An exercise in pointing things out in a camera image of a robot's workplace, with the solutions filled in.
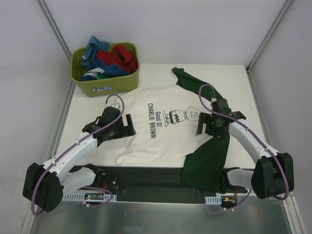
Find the white green-sleeved Charlie Brown shirt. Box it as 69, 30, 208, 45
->
114, 68, 230, 193

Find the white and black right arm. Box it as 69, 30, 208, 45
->
196, 98, 294, 199

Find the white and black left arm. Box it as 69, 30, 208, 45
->
22, 107, 136, 215

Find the olive green plastic bin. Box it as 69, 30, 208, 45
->
71, 47, 139, 97

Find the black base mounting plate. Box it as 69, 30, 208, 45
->
91, 166, 247, 204

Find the bright green cloth in bin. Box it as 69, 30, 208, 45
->
96, 74, 109, 79

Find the red t-shirt in bin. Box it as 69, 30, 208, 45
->
96, 44, 138, 74

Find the blue t-shirt in bin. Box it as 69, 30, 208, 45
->
79, 36, 130, 81

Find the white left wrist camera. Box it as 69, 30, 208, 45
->
105, 101, 122, 110

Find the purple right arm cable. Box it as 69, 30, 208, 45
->
198, 83, 293, 200

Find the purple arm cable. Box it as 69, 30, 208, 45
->
198, 83, 293, 200
30, 94, 126, 215

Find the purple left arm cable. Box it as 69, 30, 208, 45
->
30, 94, 126, 215

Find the white right cable duct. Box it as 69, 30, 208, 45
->
204, 195, 237, 205

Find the white cable duct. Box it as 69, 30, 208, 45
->
62, 192, 117, 203
204, 195, 237, 205

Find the white left cable duct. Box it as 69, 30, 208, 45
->
62, 192, 117, 203

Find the right aluminium frame post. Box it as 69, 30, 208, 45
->
246, 0, 295, 74

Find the aluminium frame post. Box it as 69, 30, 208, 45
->
246, 0, 295, 74
36, 0, 72, 61

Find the left aluminium frame post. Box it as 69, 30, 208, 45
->
36, 0, 72, 61

